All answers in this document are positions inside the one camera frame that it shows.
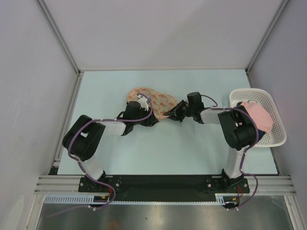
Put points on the pink patterned laundry bag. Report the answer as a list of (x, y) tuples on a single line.
[(161, 102)]

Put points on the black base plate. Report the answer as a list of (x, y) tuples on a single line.
[(165, 188)]

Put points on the white slotted cable duct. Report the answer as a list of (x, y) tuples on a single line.
[(76, 199)]

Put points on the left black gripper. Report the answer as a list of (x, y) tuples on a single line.
[(150, 120)]

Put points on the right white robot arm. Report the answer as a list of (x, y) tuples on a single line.
[(239, 129)]

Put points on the right aluminium corner post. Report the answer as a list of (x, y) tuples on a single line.
[(268, 32)]

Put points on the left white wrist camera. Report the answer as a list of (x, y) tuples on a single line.
[(143, 101)]

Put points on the pink garment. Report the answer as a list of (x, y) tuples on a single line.
[(260, 115)]

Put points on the left aluminium corner post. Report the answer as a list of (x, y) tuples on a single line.
[(57, 34)]

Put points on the white plastic basket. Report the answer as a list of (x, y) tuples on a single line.
[(277, 136)]

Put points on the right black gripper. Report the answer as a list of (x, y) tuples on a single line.
[(175, 110)]

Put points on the aluminium corner post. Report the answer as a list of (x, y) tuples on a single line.
[(57, 34), (268, 32)]

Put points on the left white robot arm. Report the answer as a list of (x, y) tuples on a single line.
[(83, 138)]

